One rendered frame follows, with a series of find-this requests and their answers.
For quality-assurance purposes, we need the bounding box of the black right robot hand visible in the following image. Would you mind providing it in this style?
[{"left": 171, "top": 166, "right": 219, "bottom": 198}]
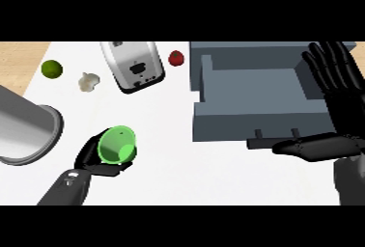
[{"left": 271, "top": 41, "right": 365, "bottom": 163}]

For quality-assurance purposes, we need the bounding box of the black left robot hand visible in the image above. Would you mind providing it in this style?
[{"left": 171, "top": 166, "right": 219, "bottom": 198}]
[{"left": 73, "top": 128, "right": 138, "bottom": 178}]

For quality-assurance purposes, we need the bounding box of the green cup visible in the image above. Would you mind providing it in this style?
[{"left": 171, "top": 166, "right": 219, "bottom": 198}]
[{"left": 98, "top": 124, "right": 140, "bottom": 166}]

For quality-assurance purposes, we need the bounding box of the grey open drawer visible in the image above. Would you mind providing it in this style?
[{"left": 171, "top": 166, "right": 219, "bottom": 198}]
[{"left": 191, "top": 54, "right": 339, "bottom": 143}]

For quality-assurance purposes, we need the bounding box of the silver metal pot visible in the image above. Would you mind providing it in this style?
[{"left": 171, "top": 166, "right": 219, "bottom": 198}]
[{"left": 0, "top": 84, "right": 66, "bottom": 167}]

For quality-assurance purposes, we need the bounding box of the grey cabinet body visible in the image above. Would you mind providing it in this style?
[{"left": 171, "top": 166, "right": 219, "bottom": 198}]
[{"left": 188, "top": 41, "right": 358, "bottom": 100}]

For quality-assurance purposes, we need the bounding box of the white garlic bulb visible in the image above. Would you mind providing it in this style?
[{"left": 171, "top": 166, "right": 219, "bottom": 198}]
[{"left": 77, "top": 71, "right": 103, "bottom": 93}]

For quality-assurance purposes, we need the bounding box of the green lime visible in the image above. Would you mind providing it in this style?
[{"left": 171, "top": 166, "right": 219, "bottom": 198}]
[{"left": 41, "top": 59, "right": 64, "bottom": 79}]

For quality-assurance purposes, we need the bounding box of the silver toaster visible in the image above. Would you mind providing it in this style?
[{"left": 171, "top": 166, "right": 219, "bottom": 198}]
[{"left": 100, "top": 41, "right": 168, "bottom": 96}]

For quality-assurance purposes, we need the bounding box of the red tomato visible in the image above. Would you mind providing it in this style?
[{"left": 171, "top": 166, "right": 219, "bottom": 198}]
[{"left": 168, "top": 49, "right": 185, "bottom": 68}]

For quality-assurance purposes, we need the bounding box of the dark drawer handle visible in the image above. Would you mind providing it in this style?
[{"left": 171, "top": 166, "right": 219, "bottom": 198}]
[{"left": 246, "top": 127, "right": 304, "bottom": 151}]

